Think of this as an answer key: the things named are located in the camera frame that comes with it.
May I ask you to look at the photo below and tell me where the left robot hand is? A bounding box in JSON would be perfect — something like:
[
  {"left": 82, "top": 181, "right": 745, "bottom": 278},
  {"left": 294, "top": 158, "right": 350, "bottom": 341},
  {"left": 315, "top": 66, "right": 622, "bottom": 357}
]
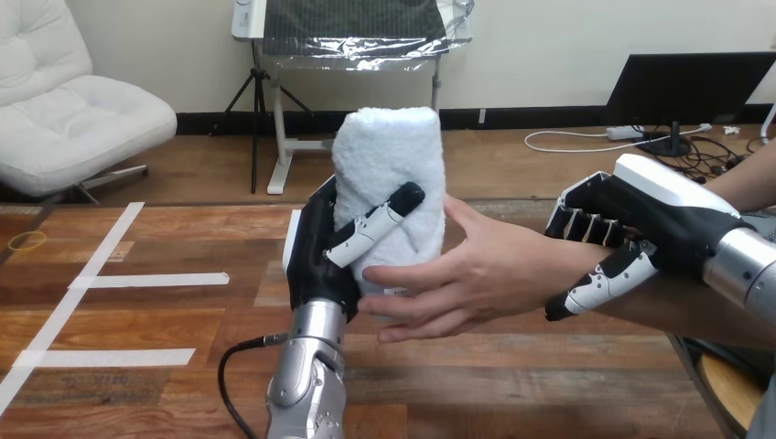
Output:
[{"left": 281, "top": 175, "right": 426, "bottom": 324}]

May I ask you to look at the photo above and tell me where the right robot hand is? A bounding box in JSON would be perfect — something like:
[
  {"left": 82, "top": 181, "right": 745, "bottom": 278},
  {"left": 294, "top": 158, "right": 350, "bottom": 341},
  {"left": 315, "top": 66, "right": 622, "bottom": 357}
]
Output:
[{"left": 543, "top": 153, "right": 757, "bottom": 323}]

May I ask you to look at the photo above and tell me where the person's hand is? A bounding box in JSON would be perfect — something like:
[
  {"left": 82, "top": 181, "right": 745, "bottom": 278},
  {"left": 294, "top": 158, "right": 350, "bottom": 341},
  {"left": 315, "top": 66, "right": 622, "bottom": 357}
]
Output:
[{"left": 357, "top": 195, "right": 609, "bottom": 346}]

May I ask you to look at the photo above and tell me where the white towel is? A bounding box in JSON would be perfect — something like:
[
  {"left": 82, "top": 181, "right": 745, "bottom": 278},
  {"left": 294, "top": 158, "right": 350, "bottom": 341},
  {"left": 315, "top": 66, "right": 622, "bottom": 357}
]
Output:
[{"left": 330, "top": 106, "right": 448, "bottom": 305}]

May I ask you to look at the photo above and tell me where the white power strip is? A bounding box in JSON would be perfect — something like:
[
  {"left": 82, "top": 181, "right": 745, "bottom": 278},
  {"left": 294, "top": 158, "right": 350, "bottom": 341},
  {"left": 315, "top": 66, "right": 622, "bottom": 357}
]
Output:
[{"left": 605, "top": 124, "right": 646, "bottom": 143}]

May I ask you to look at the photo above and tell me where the white desk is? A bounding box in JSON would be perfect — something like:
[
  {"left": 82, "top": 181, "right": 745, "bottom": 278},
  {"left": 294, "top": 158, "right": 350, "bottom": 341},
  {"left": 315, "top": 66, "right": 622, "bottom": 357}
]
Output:
[{"left": 231, "top": 0, "right": 475, "bottom": 197}]

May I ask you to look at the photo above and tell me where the dark screen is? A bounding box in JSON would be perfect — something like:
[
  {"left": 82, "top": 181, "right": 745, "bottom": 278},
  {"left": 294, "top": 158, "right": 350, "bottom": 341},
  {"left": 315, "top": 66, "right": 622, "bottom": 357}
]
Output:
[{"left": 603, "top": 51, "right": 776, "bottom": 159}]

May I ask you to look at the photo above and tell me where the round wooden stool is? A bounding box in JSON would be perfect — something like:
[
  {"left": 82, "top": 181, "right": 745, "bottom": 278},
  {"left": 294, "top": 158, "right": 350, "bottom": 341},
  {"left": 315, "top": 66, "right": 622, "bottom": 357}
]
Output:
[{"left": 680, "top": 335, "right": 768, "bottom": 439}]

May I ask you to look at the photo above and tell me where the black tripod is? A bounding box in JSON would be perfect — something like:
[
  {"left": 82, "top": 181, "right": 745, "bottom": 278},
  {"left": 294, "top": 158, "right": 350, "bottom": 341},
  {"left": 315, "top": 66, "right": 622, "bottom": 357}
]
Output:
[{"left": 210, "top": 40, "right": 314, "bottom": 196}]

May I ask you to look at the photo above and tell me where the foil sheet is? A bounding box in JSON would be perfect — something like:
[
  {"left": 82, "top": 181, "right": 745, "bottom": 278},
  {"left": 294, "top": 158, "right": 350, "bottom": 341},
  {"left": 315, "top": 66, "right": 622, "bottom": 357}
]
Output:
[{"left": 261, "top": 0, "right": 475, "bottom": 73}]

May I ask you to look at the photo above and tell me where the white cushioned chair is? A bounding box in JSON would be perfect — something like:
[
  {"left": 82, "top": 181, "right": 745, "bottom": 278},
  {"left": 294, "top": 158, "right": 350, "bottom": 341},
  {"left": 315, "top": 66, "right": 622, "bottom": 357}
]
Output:
[{"left": 0, "top": 0, "right": 178, "bottom": 205}]

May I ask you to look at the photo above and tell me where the tangle of cables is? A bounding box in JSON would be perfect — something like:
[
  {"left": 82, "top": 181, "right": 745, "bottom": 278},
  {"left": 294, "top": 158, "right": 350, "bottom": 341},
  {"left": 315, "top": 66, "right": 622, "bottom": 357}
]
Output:
[{"left": 523, "top": 123, "right": 776, "bottom": 184}]

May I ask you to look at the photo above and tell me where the black cable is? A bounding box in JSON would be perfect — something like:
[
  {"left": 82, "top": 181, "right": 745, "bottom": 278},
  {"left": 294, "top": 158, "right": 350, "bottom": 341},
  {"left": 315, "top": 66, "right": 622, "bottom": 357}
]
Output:
[{"left": 217, "top": 332, "right": 290, "bottom": 439}]

